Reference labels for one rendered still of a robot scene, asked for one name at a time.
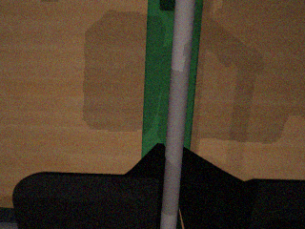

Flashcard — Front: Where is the grey pin with red cap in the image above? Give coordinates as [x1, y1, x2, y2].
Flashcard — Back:
[160, 0, 196, 229]

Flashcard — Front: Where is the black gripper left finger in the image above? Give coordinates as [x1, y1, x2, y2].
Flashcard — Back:
[12, 143, 166, 229]

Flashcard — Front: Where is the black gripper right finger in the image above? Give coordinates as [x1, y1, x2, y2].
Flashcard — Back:
[178, 147, 305, 229]

